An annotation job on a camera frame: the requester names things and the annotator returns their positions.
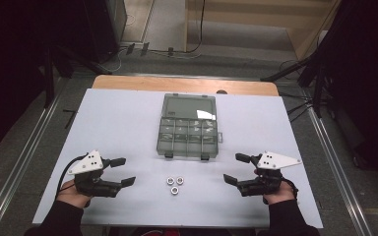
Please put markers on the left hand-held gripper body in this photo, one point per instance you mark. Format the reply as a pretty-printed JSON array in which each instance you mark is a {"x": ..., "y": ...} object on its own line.
[{"x": 93, "y": 187}]

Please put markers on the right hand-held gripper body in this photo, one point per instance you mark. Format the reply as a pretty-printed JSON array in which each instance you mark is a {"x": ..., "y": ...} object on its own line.
[{"x": 262, "y": 185}]

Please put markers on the silver metal nut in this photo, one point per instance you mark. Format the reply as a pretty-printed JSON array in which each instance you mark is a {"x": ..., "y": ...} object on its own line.
[
  {"x": 174, "y": 189},
  {"x": 170, "y": 180},
  {"x": 179, "y": 180}
]

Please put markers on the clear grey compartment organizer box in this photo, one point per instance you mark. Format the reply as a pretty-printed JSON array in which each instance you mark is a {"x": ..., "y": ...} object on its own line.
[{"x": 187, "y": 131}]

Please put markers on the person's right hand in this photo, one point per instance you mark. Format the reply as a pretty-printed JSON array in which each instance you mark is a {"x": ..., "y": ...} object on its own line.
[{"x": 278, "y": 196}]

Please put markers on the person's left hand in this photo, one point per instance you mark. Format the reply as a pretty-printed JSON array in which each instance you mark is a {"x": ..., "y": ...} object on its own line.
[{"x": 68, "y": 195}]

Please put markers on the white board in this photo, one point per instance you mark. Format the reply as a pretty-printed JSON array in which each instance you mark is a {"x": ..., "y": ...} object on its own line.
[{"x": 121, "y": 124}]

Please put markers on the red clothing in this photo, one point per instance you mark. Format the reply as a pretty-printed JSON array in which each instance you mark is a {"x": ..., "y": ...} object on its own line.
[{"x": 164, "y": 232}]

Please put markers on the wooden table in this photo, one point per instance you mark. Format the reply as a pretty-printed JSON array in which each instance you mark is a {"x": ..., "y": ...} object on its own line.
[{"x": 164, "y": 83}]

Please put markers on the black metal stand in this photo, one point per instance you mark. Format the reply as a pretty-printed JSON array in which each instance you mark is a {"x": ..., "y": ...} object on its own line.
[
  {"x": 318, "y": 88},
  {"x": 50, "y": 82}
]

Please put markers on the black floor plug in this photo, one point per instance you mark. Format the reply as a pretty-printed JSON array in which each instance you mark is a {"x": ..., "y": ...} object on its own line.
[
  {"x": 170, "y": 51},
  {"x": 144, "y": 48},
  {"x": 130, "y": 48}
]

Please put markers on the dark computer tower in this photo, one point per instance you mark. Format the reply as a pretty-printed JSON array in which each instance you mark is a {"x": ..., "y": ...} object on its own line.
[{"x": 106, "y": 26}]

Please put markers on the black curtain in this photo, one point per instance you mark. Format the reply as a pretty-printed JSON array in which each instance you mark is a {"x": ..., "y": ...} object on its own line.
[
  {"x": 364, "y": 82},
  {"x": 10, "y": 65}
]

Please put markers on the wooden partition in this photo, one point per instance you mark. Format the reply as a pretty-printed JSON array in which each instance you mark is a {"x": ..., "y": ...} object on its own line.
[{"x": 242, "y": 13}]

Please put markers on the metal floor rail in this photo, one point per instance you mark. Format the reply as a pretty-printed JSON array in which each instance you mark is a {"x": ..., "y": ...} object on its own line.
[
  {"x": 19, "y": 160},
  {"x": 334, "y": 160}
]

